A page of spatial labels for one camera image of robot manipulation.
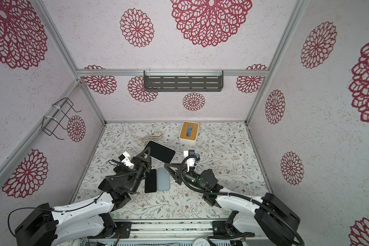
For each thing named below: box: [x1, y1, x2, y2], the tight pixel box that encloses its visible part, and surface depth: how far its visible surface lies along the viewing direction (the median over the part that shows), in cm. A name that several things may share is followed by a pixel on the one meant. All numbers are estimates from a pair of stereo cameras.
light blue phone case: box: [157, 167, 171, 191], surface depth 92 cm
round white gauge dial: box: [192, 237, 211, 246], surface depth 69 cm
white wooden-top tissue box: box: [178, 120, 200, 146], surface depth 110 cm
